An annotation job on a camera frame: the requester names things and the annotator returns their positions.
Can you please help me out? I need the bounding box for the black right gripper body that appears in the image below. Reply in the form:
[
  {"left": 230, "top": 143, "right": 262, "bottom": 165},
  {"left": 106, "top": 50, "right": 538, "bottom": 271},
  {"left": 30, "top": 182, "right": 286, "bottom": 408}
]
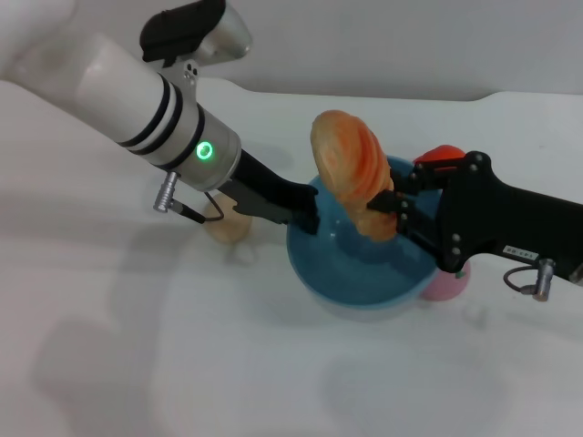
[{"left": 409, "top": 149, "right": 583, "bottom": 279}]

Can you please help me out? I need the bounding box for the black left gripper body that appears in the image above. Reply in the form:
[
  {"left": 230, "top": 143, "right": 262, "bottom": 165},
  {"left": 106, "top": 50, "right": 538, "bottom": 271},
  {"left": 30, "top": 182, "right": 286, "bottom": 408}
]
[{"left": 220, "top": 147, "right": 320, "bottom": 228}]

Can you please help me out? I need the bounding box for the orange striped bread loaf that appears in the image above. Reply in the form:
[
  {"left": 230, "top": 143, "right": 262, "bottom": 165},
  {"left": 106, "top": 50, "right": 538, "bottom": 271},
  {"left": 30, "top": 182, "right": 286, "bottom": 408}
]
[{"left": 310, "top": 108, "right": 397, "bottom": 242}]

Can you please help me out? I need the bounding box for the blue bowl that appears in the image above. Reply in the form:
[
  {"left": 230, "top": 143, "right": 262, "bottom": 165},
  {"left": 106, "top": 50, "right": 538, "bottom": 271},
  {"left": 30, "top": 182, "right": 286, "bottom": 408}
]
[{"left": 285, "top": 156, "right": 445, "bottom": 322}]

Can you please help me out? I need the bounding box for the red pear toy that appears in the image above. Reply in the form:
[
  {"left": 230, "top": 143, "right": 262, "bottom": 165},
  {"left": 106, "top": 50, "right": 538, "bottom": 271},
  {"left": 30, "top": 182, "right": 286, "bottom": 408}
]
[{"left": 413, "top": 144, "right": 465, "bottom": 165}]

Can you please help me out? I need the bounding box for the beige round bun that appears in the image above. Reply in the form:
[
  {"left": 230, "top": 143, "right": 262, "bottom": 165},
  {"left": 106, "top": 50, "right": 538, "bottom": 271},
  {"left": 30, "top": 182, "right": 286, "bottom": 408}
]
[{"left": 203, "top": 193, "right": 254, "bottom": 245}]

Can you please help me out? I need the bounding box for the pink apple toy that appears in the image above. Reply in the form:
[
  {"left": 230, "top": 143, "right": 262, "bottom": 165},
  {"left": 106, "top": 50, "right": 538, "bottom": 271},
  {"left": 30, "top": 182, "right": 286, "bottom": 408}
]
[{"left": 421, "top": 268, "right": 472, "bottom": 301}]

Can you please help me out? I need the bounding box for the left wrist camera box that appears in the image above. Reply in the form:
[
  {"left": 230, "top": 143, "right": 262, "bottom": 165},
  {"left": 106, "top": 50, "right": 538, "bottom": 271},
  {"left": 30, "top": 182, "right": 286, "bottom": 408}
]
[{"left": 139, "top": 0, "right": 254, "bottom": 69}]

